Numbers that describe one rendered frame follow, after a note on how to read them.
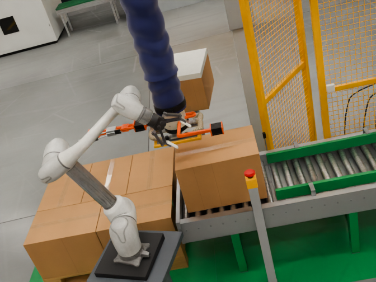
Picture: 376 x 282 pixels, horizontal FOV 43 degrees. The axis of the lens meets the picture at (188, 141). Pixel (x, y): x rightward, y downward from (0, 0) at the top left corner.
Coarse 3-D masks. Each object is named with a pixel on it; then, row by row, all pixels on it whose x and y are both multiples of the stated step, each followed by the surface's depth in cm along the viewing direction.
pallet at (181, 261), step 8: (184, 248) 381; (176, 256) 375; (184, 256) 375; (176, 264) 380; (184, 264) 380; (88, 272) 384; (48, 280) 389; (56, 280) 389; (64, 280) 396; (72, 280) 397; (80, 280) 395
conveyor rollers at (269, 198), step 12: (372, 144) 371; (372, 156) 357; (264, 168) 376; (276, 168) 373; (288, 168) 369; (300, 168) 366; (312, 168) 362; (324, 168) 358; (336, 168) 354; (348, 168) 352; (360, 168) 349; (276, 180) 360; (288, 180) 357; (300, 180) 354; (312, 180) 351
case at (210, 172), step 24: (192, 144) 355; (216, 144) 347; (240, 144) 340; (192, 168) 331; (216, 168) 331; (240, 168) 331; (192, 192) 342; (216, 192) 342; (240, 192) 343; (264, 192) 343
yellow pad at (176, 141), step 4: (192, 136) 327; (196, 136) 326; (200, 136) 326; (168, 140) 330; (172, 140) 329; (176, 140) 328; (180, 140) 327; (184, 140) 326; (188, 140) 326; (192, 140) 326; (156, 144) 330; (160, 144) 329
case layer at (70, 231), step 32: (128, 160) 437; (160, 160) 424; (64, 192) 417; (128, 192) 394; (160, 192) 383; (32, 224) 388; (64, 224) 378; (96, 224) 368; (160, 224) 358; (32, 256) 375; (64, 256) 375; (96, 256) 375
